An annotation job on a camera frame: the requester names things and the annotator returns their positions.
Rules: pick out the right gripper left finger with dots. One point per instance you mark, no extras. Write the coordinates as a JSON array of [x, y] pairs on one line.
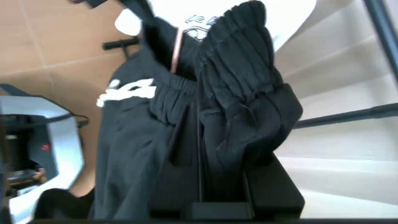
[[174, 186]]

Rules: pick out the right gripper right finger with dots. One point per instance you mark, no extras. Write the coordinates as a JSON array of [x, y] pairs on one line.
[[276, 193]]

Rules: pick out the black shorts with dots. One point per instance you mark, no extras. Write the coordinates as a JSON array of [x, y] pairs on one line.
[[236, 93]]

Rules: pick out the pink clothes hanger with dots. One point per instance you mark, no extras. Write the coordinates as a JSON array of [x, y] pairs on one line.
[[176, 49]]

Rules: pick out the white printed t-shirt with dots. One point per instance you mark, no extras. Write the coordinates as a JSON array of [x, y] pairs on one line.
[[289, 18]]

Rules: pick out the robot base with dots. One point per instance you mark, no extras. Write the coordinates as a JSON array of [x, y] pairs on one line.
[[66, 146]]

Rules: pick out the black clothes rack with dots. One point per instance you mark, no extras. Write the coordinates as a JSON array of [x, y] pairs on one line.
[[342, 115]]

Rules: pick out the beige curtain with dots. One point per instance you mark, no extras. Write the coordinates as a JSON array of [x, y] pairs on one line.
[[342, 174]]

